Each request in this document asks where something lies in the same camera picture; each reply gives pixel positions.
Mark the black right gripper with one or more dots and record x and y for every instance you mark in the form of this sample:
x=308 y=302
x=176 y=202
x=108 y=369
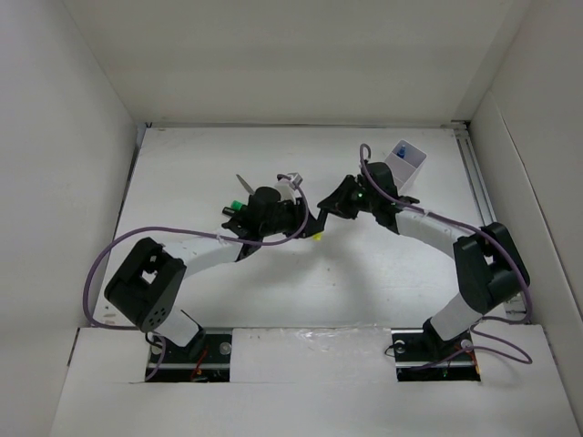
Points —
x=337 y=201

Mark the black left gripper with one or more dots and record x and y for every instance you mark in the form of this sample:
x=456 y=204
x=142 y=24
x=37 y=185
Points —
x=299 y=213

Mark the black handled scissors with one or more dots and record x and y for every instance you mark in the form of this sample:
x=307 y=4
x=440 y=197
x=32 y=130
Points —
x=245 y=184

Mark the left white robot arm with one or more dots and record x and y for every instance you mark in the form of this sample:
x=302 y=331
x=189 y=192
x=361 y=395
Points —
x=145 y=286

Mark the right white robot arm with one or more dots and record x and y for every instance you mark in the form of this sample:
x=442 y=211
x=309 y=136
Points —
x=488 y=268

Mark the green cap black highlighter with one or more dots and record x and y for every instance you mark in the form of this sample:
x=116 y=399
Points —
x=234 y=207

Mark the white divided container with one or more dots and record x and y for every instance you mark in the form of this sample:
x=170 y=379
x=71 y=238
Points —
x=405 y=170

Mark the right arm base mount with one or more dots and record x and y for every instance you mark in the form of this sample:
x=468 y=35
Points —
x=417 y=360

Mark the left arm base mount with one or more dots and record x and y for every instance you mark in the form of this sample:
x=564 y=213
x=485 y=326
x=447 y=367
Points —
x=207 y=362

